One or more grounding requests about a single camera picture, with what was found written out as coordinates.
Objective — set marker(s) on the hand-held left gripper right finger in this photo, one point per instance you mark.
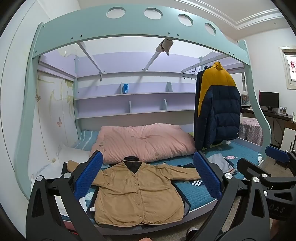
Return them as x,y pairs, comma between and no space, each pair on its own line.
205,173

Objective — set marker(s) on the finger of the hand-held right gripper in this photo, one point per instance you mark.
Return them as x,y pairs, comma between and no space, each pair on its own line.
252,168
276,155

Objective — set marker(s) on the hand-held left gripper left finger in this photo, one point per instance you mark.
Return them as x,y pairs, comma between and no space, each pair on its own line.
92,171

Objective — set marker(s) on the tan button-up jacket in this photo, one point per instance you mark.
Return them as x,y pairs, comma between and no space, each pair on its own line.
138,190

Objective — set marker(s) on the metal clothes hanger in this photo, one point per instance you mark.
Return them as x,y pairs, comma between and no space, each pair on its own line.
188,74

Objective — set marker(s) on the grey garment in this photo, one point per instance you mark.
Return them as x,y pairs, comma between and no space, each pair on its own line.
219,162

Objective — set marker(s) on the teal quilted bed cover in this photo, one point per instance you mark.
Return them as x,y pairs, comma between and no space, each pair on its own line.
201,193

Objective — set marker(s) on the white cabinet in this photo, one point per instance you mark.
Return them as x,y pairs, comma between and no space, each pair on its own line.
289,139

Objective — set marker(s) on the dark navy cloth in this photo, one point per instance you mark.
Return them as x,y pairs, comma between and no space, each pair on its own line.
186,165

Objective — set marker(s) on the white pillow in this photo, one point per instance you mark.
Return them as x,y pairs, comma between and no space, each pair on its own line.
69,155

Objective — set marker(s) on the blue striped sheet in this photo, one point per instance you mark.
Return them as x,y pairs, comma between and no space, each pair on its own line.
86,139

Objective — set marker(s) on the pink patterned cloth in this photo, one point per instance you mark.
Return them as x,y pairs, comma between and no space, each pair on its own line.
251,132

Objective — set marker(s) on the black computer monitor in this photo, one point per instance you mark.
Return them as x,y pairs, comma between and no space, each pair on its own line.
269,99

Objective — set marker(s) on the pink duvet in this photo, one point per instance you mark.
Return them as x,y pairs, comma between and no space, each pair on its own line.
143,141

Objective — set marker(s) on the framed picture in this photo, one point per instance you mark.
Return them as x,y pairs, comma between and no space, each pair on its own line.
245,99

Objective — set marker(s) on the navy and yellow puffer jacket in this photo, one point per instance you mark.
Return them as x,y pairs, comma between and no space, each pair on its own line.
219,111

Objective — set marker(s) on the white butterfly print wardrobe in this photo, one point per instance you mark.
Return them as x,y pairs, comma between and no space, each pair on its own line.
57,111

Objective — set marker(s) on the window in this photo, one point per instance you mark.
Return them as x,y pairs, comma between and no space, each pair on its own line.
291,67

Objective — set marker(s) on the small blue box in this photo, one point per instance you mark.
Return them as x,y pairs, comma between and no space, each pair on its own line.
126,88

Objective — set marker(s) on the small photo frame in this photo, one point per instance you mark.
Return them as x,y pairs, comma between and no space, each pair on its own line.
282,110

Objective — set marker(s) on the teal bunk bed frame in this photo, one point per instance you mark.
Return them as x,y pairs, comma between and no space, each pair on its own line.
129,25

